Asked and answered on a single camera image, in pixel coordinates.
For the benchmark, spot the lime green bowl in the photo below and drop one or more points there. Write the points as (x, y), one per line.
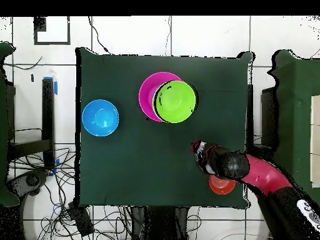
(175, 101)

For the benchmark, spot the large pink bowl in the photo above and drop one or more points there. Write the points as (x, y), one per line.
(146, 100)

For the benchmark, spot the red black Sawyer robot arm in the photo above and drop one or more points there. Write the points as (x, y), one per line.
(262, 172)

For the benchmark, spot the orange bowl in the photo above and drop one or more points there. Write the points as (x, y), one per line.
(221, 187)

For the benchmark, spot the dark green tablecloth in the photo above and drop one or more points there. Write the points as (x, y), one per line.
(112, 175)

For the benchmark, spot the green cloth covered side table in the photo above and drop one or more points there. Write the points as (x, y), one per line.
(295, 112)
(3, 125)

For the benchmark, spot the large light blue bowl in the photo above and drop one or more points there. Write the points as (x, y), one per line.
(100, 117)

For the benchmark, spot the black power brick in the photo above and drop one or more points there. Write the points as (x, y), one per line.
(81, 220)

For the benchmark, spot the black stand with blue tape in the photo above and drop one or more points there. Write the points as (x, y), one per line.
(48, 112)

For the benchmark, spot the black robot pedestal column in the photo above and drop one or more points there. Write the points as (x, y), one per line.
(160, 222)

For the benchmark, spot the black pedestal foot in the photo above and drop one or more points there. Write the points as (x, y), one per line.
(27, 181)

